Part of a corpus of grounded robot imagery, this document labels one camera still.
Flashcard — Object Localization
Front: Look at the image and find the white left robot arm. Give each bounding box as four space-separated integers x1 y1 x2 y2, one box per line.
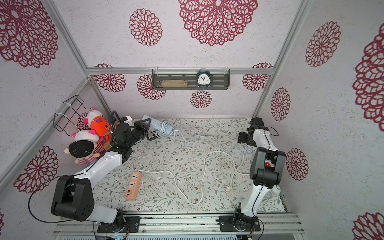
51 118 152 229

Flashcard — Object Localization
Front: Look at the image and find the white pink plush toy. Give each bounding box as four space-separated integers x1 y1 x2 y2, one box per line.
84 108 103 128

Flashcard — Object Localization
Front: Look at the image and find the grey wall shelf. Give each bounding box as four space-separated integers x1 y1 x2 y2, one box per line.
152 69 230 90

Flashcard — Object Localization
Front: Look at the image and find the black faced striped plush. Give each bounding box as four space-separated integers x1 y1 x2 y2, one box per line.
64 130 106 166

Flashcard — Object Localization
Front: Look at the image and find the orange power strip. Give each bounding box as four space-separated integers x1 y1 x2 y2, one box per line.
125 172 142 201

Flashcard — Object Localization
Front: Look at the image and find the tan pouch on shelf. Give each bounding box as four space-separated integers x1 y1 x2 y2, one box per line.
161 80 188 88

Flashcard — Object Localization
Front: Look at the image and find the teal alarm clock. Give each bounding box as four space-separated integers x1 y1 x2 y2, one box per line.
197 71 212 88

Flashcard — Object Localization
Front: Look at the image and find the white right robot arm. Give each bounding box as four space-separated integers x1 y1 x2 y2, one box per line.
238 118 286 218

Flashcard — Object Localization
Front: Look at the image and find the light blue power strip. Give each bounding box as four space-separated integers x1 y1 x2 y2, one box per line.
142 115 174 138

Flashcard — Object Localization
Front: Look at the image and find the orange plush toy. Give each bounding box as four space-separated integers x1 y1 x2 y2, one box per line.
91 116 112 142

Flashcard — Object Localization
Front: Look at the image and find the striped black white object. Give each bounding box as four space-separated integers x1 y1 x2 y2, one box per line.
147 131 162 141

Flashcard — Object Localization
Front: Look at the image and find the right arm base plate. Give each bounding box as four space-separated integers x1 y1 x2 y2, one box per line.
217 215 261 232

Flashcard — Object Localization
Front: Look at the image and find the white power cord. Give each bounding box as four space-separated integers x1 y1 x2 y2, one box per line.
138 149 251 207

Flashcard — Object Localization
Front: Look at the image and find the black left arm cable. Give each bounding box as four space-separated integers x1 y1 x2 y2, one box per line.
27 175 76 224

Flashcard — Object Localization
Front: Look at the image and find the black wire basket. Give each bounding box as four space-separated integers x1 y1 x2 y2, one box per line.
53 95 90 137

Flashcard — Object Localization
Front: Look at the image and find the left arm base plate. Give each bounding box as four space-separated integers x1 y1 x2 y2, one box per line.
96 216 141 234

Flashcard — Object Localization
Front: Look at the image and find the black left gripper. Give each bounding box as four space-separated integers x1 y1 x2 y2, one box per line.
127 118 152 148

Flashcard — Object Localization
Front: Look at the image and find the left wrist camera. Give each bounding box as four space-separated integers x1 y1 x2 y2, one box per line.
121 116 134 126

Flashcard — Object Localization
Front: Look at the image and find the white alarm clock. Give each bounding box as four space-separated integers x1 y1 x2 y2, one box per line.
269 185 281 200

